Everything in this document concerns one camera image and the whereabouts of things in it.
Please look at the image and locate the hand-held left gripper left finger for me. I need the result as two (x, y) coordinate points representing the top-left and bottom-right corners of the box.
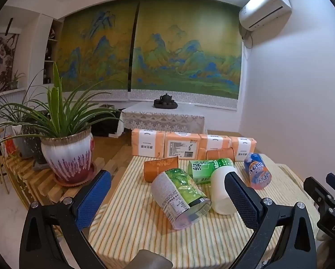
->
(19, 170), (112, 269)

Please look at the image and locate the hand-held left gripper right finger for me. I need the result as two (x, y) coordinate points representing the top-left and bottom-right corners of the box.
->
(224, 171), (317, 269)

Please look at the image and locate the clear cup with green label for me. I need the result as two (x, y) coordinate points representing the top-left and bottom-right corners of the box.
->
(151, 168), (212, 229)

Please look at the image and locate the white cup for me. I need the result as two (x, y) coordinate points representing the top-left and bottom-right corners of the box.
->
(211, 166), (242, 215)

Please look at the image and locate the blue and orange cup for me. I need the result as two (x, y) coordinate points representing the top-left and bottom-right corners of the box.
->
(243, 152), (272, 190)

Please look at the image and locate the orange paper cup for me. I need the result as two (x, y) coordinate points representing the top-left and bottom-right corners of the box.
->
(206, 148), (235, 163)
(143, 156), (180, 183)

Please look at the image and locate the striped yellow tablecloth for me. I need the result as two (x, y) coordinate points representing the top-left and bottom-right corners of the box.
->
(87, 154), (322, 269)

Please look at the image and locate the green plant in white-red pot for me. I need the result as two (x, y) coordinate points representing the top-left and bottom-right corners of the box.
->
(0, 61), (124, 186)

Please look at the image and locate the wooden slatted bench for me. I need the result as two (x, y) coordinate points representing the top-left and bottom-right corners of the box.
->
(1, 153), (129, 210)

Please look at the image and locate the orange tissue pack with label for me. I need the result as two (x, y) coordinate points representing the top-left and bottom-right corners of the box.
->
(164, 131), (202, 159)

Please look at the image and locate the green plant in dark pot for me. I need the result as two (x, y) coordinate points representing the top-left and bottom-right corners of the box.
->
(0, 71), (52, 165)

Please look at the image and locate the white flower pot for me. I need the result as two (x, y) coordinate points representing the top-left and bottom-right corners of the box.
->
(11, 123), (28, 158)

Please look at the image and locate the table with lace tablecloth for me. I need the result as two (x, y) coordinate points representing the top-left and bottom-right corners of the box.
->
(120, 102), (208, 135)

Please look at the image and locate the black teapot set on tray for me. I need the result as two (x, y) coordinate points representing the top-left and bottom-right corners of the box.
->
(153, 93), (179, 110)

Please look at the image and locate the small potted plant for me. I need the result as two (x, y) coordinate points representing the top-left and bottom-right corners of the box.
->
(8, 69), (26, 90)

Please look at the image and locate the landscape painting roller blind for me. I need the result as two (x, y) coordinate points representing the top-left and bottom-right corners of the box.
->
(55, 1), (138, 101)
(128, 0), (244, 110)

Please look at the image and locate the hanging ink scroll painting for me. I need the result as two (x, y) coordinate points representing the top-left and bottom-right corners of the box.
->
(0, 18), (19, 96)

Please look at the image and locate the white air conditioner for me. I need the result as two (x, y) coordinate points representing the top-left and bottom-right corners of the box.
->
(238, 0), (293, 31)

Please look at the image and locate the white wall shelf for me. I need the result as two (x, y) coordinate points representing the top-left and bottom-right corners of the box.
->
(41, 18), (65, 86)

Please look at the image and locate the white air conditioner cable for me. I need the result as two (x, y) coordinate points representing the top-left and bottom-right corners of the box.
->
(241, 25), (254, 62)

